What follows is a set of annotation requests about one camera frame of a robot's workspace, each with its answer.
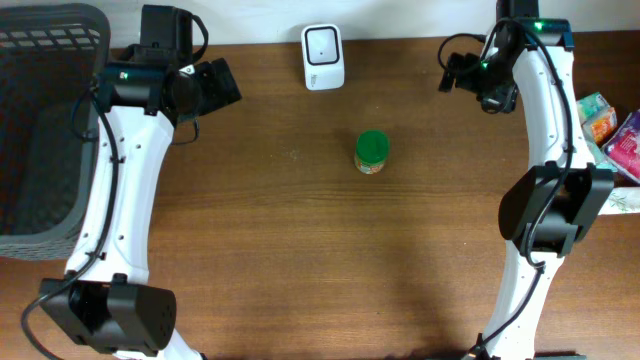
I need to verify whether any green lid jar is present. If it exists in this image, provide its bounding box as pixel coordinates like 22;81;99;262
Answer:
354;130;390;175

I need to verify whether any red purple tissue pack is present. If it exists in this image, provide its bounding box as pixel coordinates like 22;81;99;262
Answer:
602;110;639;184

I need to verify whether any orange tissue packet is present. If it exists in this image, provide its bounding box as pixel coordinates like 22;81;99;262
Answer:
582;107;618;144

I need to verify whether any white tube gold cap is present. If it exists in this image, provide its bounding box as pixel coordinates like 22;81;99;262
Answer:
599;187;640;215

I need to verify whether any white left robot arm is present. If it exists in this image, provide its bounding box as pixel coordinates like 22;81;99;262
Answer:
33;5;241;359

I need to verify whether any teal tissue packet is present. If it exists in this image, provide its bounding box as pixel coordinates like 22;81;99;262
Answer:
576;92;610;124

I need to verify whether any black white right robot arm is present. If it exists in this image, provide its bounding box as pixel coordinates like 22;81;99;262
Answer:
438;1;614;359

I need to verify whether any teal toilet tissue wipes pack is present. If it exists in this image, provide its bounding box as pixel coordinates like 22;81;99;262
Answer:
586;140;618;173

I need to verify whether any grey plastic mesh basket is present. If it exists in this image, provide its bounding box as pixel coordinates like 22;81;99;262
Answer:
1;3;110;261

